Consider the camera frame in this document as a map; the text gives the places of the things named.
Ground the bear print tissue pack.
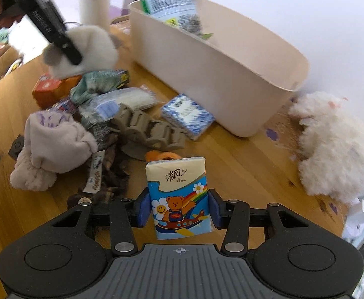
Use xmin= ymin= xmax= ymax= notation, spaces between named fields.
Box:
xmin=145 ymin=157 xmax=212 ymax=240

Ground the beige purple knit sock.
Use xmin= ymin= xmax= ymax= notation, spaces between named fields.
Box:
xmin=10 ymin=110 xmax=98 ymax=191

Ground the orange bear print box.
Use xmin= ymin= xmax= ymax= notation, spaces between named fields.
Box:
xmin=32 ymin=73 xmax=82 ymax=109

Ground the blue white tissue pack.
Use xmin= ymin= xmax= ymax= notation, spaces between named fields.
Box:
xmin=161 ymin=94 xmax=215 ymax=141

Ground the clear bag of cotton swabs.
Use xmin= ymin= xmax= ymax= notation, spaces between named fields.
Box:
xmin=78 ymin=87 xmax=159 ymax=122

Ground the green plaid scrunchie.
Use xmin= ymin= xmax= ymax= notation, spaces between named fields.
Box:
xmin=70 ymin=70 xmax=125 ymax=105

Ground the silver green chip bag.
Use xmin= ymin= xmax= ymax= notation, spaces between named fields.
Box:
xmin=141 ymin=0 xmax=213 ymax=40

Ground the white thermos bottle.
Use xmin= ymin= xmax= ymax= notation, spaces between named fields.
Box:
xmin=78 ymin=0 xmax=110 ymax=31

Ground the purple flower placemat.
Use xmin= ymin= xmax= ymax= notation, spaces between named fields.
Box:
xmin=261 ymin=101 xmax=347 ymax=224

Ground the white fluffy plush toy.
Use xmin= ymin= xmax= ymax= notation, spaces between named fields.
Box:
xmin=289 ymin=92 xmax=364 ymax=203

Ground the beige plastic storage bin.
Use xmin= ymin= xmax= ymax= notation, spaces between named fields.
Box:
xmin=129 ymin=0 xmax=309 ymax=138

